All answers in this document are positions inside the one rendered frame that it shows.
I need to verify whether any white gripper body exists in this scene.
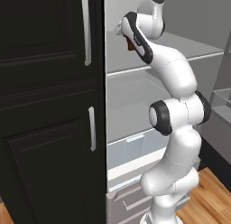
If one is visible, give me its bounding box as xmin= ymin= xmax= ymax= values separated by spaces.
xmin=114 ymin=16 xmax=128 ymax=36

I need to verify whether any glass fridge shelf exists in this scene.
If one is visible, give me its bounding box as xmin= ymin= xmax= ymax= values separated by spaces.
xmin=105 ymin=30 xmax=226 ymax=79

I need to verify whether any grey open fridge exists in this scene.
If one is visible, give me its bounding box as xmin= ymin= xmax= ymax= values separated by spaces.
xmin=103 ymin=0 xmax=231 ymax=224

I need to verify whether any clear fridge door bin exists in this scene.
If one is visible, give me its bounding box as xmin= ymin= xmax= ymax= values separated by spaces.
xmin=209 ymin=88 xmax=231 ymax=116

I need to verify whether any clear fridge crisper drawer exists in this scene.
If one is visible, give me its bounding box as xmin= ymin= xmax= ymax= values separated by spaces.
xmin=106 ymin=127 xmax=170 ymax=176

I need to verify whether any grey fridge door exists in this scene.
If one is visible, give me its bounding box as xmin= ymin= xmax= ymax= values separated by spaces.
xmin=197 ymin=28 xmax=231 ymax=193

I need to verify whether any brown soda can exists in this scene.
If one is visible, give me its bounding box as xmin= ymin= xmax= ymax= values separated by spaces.
xmin=125 ymin=36 xmax=136 ymax=52

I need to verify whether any black cupboard door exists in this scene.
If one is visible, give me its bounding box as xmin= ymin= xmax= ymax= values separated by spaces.
xmin=0 ymin=80 xmax=107 ymax=224
xmin=0 ymin=0 xmax=106 ymax=89

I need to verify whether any grey freezer drawer front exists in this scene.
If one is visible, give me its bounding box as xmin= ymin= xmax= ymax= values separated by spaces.
xmin=106 ymin=182 xmax=191 ymax=224

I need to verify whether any long silver cupboard handle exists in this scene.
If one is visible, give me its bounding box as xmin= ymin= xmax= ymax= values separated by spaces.
xmin=79 ymin=0 xmax=93 ymax=67

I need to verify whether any short silver cupboard handle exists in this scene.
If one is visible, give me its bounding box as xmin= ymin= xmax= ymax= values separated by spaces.
xmin=88 ymin=106 xmax=97 ymax=153

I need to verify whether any silver freezer drawer handle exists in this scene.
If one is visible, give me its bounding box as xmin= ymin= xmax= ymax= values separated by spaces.
xmin=113 ymin=185 xmax=143 ymax=202
xmin=122 ymin=195 xmax=153 ymax=211

